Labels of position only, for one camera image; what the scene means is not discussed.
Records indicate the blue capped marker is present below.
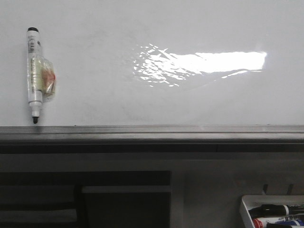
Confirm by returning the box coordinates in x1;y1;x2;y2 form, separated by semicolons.
266;220;304;228

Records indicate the red capped marker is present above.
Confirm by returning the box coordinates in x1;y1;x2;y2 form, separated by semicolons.
252;215;304;228

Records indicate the black cabinet below board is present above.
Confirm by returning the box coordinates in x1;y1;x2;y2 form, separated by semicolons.
0;171;171;228

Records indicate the white marker with black tip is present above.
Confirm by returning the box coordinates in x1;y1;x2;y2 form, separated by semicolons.
27;27;56;124

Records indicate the aluminium whiteboard frame rail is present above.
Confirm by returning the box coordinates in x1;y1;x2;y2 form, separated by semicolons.
0;125;304;146

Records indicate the white marker tray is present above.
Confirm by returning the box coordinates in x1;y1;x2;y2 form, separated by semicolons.
239;195;304;228

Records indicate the black capped marker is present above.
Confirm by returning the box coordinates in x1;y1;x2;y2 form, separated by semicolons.
249;204;304;218

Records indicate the white whiteboard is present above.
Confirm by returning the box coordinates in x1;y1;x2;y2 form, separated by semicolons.
0;0;304;126

